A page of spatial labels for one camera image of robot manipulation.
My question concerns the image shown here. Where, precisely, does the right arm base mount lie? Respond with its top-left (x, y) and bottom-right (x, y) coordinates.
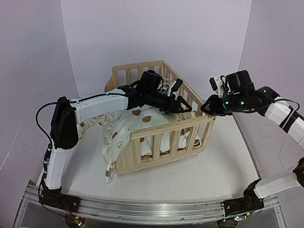
top-left (220, 198), bottom-right (264, 217)

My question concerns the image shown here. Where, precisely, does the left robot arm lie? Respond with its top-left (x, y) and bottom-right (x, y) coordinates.
top-left (39, 70), bottom-right (192, 208)

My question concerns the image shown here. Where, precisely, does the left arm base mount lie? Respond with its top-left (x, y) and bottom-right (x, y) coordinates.
top-left (39, 188), bottom-right (81, 212)

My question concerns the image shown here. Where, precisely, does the wooden pet bed frame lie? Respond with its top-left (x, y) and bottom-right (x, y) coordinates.
top-left (104, 60), bottom-right (216, 176)

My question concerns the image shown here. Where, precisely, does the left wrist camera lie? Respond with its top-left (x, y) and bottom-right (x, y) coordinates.
top-left (167, 78), bottom-right (183, 96)

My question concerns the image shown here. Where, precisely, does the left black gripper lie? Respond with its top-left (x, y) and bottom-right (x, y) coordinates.
top-left (146, 90), bottom-right (193, 114)

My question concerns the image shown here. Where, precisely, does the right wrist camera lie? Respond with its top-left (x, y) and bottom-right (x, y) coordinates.
top-left (209, 76), bottom-right (226, 98)

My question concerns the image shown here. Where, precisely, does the bear print cushion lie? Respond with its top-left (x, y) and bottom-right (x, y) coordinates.
top-left (98, 107), bottom-right (202, 183)

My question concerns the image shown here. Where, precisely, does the small bear print pillow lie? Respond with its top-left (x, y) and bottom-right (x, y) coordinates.
top-left (76, 116), bottom-right (99, 140)

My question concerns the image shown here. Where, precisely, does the aluminium front rail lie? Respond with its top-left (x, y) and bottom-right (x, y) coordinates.
top-left (22, 180), bottom-right (281, 220)

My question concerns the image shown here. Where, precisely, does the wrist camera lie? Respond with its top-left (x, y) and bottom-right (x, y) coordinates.
top-left (167, 78), bottom-right (183, 96)
top-left (209, 76), bottom-right (226, 98)

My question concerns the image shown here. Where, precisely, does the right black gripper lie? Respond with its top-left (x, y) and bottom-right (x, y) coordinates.
top-left (200, 93), bottom-right (247, 117)

